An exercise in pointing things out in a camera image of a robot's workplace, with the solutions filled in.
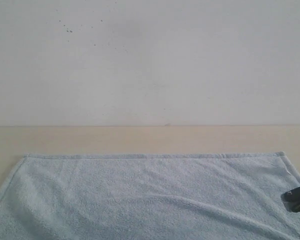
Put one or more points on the light blue terry towel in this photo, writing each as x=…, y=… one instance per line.
x=234, y=196

